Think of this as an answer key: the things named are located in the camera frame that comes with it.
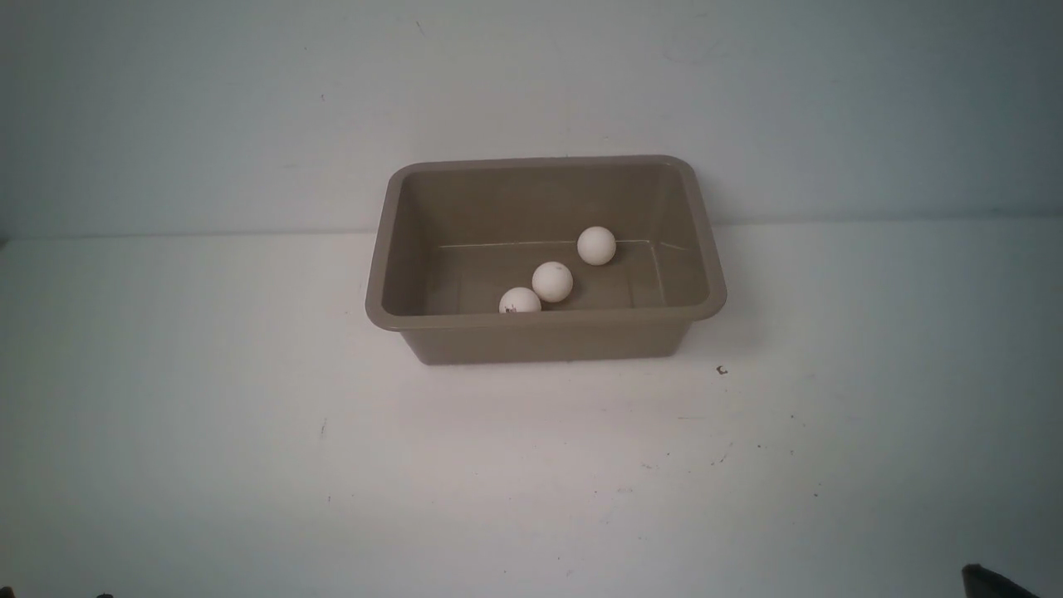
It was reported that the white ping-pong ball printed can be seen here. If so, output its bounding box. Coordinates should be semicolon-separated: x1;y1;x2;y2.
497;287;542;314

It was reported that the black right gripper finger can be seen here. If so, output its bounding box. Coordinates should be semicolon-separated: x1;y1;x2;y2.
962;564;1037;598

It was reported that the tan plastic bin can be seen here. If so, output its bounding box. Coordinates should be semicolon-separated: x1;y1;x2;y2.
365;155;727;365

